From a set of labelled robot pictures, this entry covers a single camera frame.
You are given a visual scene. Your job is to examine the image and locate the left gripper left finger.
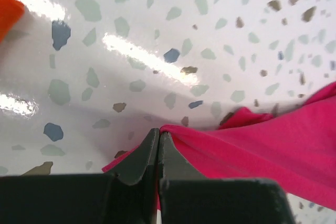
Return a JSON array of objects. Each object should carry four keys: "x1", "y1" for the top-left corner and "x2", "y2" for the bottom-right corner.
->
[{"x1": 1, "y1": 129, "x2": 159, "y2": 223}]

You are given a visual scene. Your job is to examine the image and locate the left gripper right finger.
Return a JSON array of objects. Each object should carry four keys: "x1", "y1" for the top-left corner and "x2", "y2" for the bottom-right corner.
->
[{"x1": 158, "y1": 133, "x2": 295, "y2": 223}]

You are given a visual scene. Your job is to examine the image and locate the pink t shirt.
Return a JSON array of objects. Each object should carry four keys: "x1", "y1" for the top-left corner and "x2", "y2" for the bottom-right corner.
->
[{"x1": 101, "y1": 81, "x2": 336, "y2": 211}]

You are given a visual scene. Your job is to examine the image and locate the folded orange t shirt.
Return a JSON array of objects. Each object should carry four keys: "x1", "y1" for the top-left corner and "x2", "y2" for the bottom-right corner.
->
[{"x1": 0, "y1": 0, "x2": 25, "y2": 41}]

